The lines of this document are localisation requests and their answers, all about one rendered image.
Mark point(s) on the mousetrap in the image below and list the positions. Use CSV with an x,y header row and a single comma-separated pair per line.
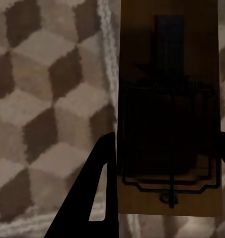
x,y
169,158

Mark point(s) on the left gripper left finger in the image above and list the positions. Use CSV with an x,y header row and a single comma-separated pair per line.
x,y
72,218

